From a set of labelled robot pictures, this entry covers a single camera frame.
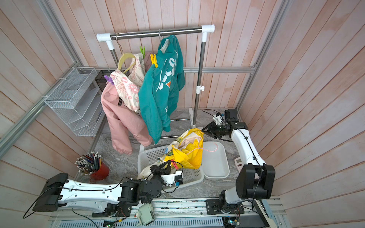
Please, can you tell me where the dark mesh wall basket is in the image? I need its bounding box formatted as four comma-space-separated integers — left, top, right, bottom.
95, 70, 111, 92

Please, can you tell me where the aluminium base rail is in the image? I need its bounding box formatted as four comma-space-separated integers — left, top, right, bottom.
47, 198, 291, 228

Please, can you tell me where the yellow clothespin on green sweatshirt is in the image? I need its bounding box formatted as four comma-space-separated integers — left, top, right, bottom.
150, 54, 158, 68

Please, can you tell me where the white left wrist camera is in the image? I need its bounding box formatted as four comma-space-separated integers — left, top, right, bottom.
162, 172, 183, 187

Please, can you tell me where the dinosaur print cream garment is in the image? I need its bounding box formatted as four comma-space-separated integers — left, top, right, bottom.
136, 129, 200, 180

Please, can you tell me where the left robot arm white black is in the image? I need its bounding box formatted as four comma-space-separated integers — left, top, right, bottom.
30, 161, 182, 216

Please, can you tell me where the white perforated laundry basket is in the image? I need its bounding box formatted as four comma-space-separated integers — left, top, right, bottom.
137, 144, 205, 192

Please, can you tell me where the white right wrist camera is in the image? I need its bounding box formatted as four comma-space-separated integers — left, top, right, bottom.
213, 112, 224, 126

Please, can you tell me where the pink jacket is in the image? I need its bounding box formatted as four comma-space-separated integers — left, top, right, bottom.
101, 82, 153, 155

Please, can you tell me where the green-white box on rail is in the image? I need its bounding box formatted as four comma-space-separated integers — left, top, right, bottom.
135, 203, 155, 226

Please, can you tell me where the green sweatshirt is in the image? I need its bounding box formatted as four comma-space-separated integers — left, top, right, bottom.
138, 35, 185, 143

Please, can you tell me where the metal clothes rack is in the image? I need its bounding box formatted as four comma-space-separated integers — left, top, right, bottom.
96, 25, 215, 128

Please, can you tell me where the white wire mesh wall shelf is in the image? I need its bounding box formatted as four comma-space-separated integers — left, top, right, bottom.
45, 67, 105, 137

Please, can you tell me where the purple clothespin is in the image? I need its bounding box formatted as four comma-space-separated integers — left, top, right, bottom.
104, 75, 114, 85

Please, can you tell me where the yellow jacket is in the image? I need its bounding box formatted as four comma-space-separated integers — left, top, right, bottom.
163, 128, 205, 170

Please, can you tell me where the pink wire hanger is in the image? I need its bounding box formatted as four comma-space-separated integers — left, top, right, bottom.
186, 142, 219, 155

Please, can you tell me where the red cup of pencils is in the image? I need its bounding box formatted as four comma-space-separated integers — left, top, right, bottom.
74, 151, 110, 182

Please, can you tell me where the red clothespin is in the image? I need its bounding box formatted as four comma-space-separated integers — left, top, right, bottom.
171, 159, 179, 170

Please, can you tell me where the yellow-green plastic hanger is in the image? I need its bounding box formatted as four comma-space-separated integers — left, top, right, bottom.
117, 52, 136, 74

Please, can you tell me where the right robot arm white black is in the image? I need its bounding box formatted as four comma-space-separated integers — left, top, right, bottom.
202, 109, 276, 213

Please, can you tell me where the white plastic tray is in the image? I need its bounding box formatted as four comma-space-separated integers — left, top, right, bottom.
202, 142, 230, 180

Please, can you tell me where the pink white calculator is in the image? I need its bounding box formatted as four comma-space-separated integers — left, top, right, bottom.
234, 157, 244, 173

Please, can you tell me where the floral pink white garment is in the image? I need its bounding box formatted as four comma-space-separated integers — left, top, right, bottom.
111, 53, 146, 115

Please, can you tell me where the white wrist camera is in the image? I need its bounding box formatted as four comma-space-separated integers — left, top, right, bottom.
162, 172, 183, 187
213, 112, 224, 126

